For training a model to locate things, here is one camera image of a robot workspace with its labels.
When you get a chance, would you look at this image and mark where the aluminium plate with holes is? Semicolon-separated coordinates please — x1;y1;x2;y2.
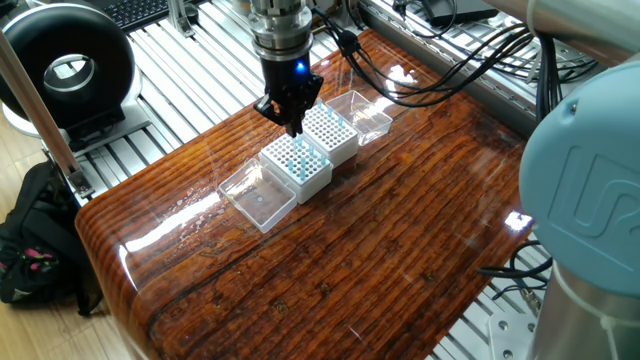
492;12;536;46

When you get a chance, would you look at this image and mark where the black wrist cable bundle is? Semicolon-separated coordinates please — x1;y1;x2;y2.
312;4;601;124

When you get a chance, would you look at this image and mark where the clear plastic rack lid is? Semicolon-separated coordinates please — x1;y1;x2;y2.
324;89;394;147
217;158;298;235

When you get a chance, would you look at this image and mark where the black power adapter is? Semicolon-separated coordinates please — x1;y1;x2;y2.
422;0;501;29

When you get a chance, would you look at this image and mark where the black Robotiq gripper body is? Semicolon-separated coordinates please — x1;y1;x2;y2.
262;55;324;100

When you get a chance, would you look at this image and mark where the black computer keyboard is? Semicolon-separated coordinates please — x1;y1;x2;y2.
82;0;174;32

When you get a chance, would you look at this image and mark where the silver wrist flange coupling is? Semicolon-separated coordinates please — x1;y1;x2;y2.
248;0;314;62

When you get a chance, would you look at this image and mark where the black backpack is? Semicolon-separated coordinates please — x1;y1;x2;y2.
0;159;105;318

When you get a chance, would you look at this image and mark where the black ring-shaped fan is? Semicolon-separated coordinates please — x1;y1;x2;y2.
0;2;152;152

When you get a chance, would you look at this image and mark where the glossy brown wooden board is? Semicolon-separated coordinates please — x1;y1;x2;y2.
74;28;534;360

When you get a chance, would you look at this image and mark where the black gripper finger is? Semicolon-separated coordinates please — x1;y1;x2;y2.
253;93;292;137
289;94;316;137

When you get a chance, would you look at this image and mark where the black cable with metal plug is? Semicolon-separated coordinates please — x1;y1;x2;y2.
477;239;554;316

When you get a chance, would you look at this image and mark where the white perforated pipette tip rack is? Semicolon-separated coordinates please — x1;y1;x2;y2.
301;103;360;169
258;132;334;205

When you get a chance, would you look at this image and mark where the aluminium frame post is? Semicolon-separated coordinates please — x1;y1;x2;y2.
0;29;97;200
166;0;197;39

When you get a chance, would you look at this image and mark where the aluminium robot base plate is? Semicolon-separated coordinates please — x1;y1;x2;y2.
487;312;536;360

